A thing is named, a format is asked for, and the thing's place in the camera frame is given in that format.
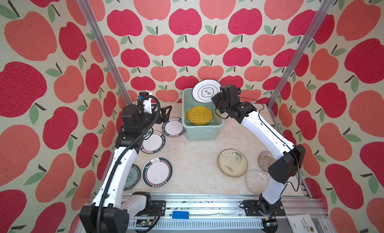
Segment white plate black flower outline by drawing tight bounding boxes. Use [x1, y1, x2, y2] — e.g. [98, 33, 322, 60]
[192, 79, 221, 103]

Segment small teal patterned plate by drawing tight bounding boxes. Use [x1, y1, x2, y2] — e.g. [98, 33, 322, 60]
[124, 164, 141, 191]

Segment green circuit board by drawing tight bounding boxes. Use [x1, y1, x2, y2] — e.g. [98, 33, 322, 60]
[135, 219, 153, 228]

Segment white paper sheet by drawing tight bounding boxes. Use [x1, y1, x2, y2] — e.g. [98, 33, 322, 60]
[287, 214, 318, 233]

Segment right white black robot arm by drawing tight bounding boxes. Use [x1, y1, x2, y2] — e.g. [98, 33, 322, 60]
[212, 84, 306, 216]

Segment smoky brown glass plate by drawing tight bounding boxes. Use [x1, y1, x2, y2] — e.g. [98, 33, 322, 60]
[258, 151, 277, 172]

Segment yellow dotted scalloped plate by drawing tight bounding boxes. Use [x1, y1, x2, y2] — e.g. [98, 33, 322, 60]
[187, 106, 213, 125]

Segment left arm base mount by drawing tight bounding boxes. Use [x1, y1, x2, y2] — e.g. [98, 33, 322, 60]
[135, 201, 166, 218]

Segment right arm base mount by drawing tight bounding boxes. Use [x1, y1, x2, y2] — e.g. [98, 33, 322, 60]
[239, 200, 286, 217]

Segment right aluminium frame post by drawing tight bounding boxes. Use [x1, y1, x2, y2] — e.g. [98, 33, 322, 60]
[266, 0, 341, 109]

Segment large green rimmed white plate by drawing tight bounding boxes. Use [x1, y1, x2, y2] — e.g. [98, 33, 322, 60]
[142, 157, 174, 189]

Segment blue rectangular box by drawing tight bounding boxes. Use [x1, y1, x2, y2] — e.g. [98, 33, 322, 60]
[172, 211, 190, 221]

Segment aluminium front rail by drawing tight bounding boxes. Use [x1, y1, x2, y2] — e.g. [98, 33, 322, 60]
[73, 193, 337, 233]

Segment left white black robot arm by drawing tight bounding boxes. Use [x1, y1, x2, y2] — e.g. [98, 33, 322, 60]
[79, 93, 172, 233]

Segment aluminium frame post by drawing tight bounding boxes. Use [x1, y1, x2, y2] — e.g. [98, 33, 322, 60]
[76, 0, 132, 105]
[266, 0, 341, 109]

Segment left aluminium frame post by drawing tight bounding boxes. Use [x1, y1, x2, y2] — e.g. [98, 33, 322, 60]
[76, 0, 132, 105]

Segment cream plate with bamboo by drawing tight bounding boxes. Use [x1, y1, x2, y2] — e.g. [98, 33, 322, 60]
[218, 149, 248, 178]

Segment clear textured glass plate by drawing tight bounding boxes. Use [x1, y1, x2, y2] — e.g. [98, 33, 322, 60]
[246, 169, 270, 196]

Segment mint green plastic bin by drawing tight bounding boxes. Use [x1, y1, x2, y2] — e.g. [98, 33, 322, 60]
[182, 88, 224, 141]

